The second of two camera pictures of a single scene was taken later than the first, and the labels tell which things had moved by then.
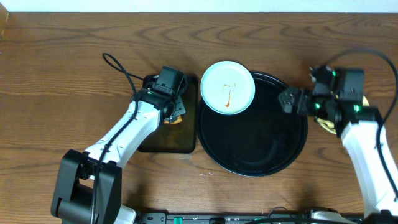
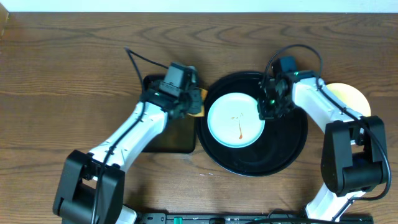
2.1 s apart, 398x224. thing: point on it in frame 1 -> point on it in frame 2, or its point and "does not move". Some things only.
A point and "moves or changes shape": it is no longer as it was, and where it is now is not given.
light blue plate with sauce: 227,87 -> 233,120
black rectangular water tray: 180,137 does not move
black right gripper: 299,101 -> 267,106
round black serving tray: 261,139 does not move
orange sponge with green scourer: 175,120 moves or changes shape
